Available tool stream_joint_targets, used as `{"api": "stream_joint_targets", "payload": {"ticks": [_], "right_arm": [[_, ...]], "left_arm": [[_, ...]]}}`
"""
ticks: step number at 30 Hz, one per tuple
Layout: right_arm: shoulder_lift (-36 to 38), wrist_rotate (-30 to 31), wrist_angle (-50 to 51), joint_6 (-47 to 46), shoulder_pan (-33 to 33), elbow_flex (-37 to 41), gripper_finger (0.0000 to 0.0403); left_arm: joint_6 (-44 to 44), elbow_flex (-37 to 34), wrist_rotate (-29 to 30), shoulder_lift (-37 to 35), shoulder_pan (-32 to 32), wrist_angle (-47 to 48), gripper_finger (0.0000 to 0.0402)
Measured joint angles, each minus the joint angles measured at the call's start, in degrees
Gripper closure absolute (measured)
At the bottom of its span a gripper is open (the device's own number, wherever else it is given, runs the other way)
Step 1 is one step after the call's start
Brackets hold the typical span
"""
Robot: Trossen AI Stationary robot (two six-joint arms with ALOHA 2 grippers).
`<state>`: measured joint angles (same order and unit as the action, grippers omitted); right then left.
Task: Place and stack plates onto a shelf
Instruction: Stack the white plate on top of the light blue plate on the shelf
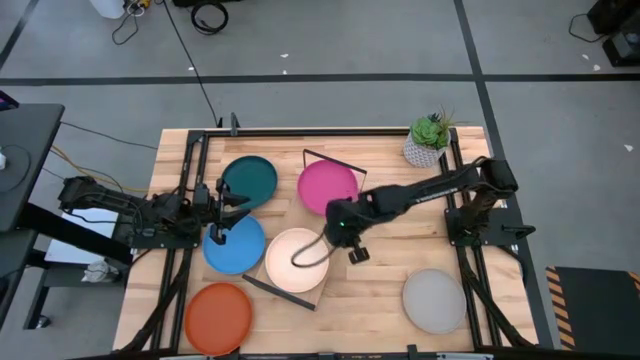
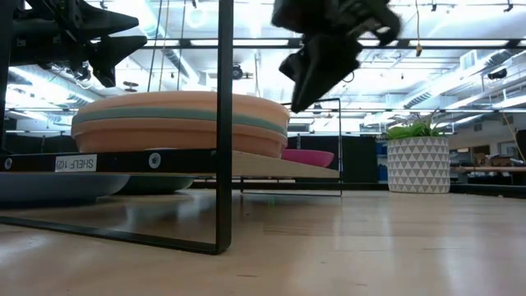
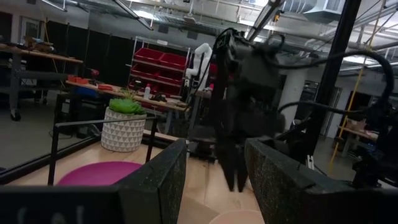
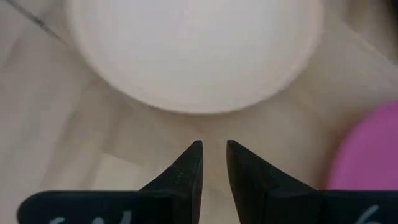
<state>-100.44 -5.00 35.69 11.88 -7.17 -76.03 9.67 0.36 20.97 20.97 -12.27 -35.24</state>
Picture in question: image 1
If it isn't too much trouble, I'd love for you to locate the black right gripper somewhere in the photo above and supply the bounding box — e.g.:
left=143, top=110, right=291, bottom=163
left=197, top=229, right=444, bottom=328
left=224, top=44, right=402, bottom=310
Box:
left=323, top=192, right=375, bottom=266

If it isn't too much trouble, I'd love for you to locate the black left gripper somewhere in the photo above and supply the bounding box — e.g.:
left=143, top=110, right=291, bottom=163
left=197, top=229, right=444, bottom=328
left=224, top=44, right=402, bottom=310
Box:
left=192, top=177, right=252, bottom=247

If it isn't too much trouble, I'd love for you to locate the blue plate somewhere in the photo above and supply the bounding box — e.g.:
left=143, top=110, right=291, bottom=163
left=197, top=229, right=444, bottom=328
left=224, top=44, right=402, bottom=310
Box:
left=201, top=214, right=267, bottom=276

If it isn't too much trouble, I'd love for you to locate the cream plate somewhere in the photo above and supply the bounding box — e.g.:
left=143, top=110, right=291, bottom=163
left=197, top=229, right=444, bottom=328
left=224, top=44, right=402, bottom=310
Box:
left=264, top=227, right=332, bottom=295

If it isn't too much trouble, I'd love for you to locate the pink plate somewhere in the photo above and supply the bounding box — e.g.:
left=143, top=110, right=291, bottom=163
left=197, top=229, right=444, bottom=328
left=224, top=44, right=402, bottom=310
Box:
left=296, top=159, right=361, bottom=218

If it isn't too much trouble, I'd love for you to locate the orange plate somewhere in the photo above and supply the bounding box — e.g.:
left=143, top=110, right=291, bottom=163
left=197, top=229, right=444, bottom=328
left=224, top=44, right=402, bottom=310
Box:
left=183, top=282, right=254, bottom=358

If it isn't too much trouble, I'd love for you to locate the teal plate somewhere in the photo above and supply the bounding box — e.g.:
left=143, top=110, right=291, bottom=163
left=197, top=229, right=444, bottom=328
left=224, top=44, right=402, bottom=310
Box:
left=221, top=154, right=279, bottom=211

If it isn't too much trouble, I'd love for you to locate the grey plate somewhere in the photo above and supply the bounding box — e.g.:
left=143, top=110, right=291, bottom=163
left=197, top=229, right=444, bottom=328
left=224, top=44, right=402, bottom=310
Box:
left=401, top=268, right=468, bottom=336

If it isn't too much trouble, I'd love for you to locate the white patterned plant pot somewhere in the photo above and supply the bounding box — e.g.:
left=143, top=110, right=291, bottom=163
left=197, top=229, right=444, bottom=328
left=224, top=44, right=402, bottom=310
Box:
left=402, top=130, right=451, bottom=170

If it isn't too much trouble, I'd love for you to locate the green succulent plant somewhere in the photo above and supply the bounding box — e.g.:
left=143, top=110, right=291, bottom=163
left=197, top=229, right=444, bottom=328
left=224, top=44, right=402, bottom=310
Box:
left=409, top=106, right=457, bottom=151

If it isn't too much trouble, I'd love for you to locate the crumpled grey cloth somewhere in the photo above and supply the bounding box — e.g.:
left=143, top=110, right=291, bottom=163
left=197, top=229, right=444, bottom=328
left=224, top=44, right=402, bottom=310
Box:
left=82, top=258, right=122, bottom=284

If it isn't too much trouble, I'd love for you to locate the white sheet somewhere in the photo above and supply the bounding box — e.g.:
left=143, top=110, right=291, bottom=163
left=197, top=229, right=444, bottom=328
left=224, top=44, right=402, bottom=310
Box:
left=44, top=208, right=119, bottom=265

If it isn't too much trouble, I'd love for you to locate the black desk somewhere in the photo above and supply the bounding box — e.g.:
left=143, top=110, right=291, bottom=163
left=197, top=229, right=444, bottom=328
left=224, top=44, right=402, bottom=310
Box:
left=0, top=102, right=67, bottom=234

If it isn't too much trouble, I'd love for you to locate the white bucket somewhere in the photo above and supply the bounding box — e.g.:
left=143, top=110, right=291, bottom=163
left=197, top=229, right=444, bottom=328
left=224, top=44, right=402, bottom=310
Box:
left=89, top=0, right=126, bottom=20

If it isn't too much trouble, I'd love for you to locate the hazard striped black mat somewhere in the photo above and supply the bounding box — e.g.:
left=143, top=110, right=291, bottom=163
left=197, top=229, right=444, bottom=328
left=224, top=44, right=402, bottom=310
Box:
left=544, top=264, right=640, bottom=352

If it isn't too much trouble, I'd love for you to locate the black equipment case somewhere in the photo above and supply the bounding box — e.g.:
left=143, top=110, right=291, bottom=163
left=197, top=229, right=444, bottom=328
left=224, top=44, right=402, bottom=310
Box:
left=587, top=0, right=640, bottom=69

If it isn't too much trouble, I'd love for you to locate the black looped gripper cable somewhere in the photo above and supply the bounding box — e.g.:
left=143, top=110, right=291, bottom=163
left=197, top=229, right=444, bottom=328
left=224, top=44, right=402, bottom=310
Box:
left=290, top=230, right=342, bottom=269

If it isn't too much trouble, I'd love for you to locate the black table rail frame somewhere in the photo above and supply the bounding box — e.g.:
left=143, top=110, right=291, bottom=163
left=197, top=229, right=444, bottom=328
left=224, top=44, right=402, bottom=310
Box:
left=117, top=112, right=540, bottom=360

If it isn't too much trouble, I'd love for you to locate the yellow cable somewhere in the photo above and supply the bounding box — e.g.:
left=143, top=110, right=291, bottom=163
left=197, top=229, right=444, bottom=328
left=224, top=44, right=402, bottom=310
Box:
left=49, top=144, right=151, bottom=194

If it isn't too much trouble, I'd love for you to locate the long black cable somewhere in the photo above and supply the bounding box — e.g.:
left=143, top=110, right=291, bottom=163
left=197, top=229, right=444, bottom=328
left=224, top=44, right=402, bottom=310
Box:
left=160, top=0, right=222, bottom=127

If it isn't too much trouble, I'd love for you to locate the coiled black cable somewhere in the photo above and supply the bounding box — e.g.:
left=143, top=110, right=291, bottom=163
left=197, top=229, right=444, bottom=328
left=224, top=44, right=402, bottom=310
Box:
left=189, top=1, right=231, bottom=37

